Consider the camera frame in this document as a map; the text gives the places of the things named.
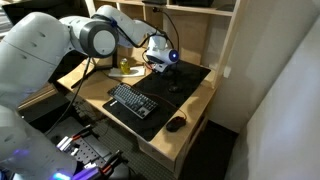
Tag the white paper stack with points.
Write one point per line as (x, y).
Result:
(136, 71)

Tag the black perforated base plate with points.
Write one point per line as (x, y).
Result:
(88, 150)

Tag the black computer mouse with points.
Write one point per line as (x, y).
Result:
(176, 124)

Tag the flat black device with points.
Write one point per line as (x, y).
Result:
(154, 1)

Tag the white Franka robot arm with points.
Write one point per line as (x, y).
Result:
(36, 50)

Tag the black monitor stand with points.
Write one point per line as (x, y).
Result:
(96, 68)

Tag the black box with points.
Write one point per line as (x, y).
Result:
(195, 2)

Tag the black curved monitor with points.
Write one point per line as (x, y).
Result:
(30, 8)

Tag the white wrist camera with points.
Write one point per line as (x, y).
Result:
(161, 67)

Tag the white wall outlet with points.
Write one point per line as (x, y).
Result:
(227, 72)

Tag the black grey keyboard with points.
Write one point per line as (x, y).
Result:
(133, 100)

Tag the yellow soda can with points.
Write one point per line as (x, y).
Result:
(124, 66)

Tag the wooden shelf hutch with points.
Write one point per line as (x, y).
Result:
(196, 26)

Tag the black desk mat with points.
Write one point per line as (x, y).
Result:
(186, 80)

